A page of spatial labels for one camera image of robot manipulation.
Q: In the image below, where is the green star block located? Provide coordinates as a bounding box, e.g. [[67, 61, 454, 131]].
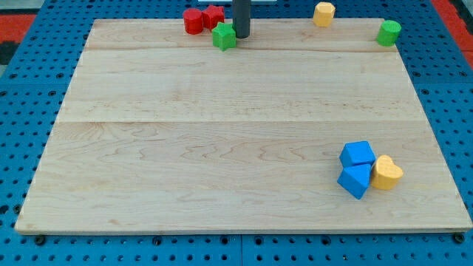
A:
[[211, 22, 237, 51]]

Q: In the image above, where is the light wooden board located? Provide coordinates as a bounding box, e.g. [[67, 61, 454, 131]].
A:
[[15, 18, 472, 235]]

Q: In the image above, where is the black cylindrical robot arm tip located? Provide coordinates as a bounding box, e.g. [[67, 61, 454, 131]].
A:
[[232, 0, 251, 38]]

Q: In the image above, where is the red star block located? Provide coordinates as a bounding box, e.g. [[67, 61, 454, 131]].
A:
[[202, 5, 225, 30]]

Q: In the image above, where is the red cylinder block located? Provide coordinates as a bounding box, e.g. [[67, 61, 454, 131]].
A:
[[183, 8, 203, 35]]

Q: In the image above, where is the blue cube block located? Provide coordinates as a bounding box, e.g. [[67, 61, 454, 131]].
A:
[[339, 140, 376, 167]]

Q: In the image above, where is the yellow hexagon block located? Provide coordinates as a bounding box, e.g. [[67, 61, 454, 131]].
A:
[[313, 2, 336, 27]]

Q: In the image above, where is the yellow heart block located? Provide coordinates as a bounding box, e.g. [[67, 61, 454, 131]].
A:
[[370, 154, 404, 190]]

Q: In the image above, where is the green cylinder block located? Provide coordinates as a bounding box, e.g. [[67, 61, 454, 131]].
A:
[[376, 20, 402, 47]]

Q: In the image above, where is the blue triangular block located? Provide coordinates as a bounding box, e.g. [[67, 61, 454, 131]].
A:
[[337, 164, 372, 200]]

